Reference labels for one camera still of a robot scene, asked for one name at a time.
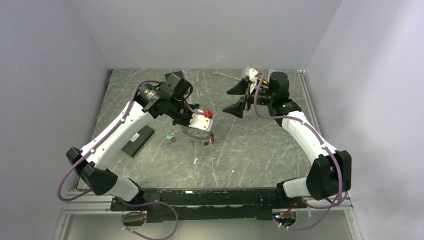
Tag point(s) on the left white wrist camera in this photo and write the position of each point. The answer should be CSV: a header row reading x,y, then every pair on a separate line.
x,y
201,120

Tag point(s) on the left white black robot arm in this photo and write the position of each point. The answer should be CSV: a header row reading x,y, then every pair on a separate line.
x,y
149,100

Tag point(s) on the aluminium frame rail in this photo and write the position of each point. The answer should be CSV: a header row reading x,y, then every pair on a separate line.
x,y
82,202

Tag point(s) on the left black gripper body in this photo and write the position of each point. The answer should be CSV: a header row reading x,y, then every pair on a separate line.
x,y
180,112

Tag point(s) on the round metal keyring disc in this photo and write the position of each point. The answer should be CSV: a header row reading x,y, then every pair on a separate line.
x,y
196,135

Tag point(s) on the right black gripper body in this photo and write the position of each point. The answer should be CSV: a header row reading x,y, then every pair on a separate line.
x,y
264,97

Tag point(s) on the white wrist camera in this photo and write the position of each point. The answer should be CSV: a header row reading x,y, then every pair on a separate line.
x,y
253,76
201,120

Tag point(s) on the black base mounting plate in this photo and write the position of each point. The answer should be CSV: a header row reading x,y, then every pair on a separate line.
x,y
157,212

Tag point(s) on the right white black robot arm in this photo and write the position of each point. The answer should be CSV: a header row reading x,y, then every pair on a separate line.
x,y
331,169

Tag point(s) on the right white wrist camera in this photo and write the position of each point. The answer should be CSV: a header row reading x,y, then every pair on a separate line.
x,y
253,76

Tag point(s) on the silver wrench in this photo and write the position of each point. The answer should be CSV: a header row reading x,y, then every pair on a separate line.
x,y
216,72

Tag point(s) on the black rectangular block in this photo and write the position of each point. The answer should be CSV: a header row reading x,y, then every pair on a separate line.
x,y
175,74

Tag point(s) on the black box with label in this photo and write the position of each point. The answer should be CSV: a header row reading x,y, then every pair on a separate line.
x,y
137,142

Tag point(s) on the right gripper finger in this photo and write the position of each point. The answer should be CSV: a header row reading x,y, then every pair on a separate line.
x,y
240,88
237,109

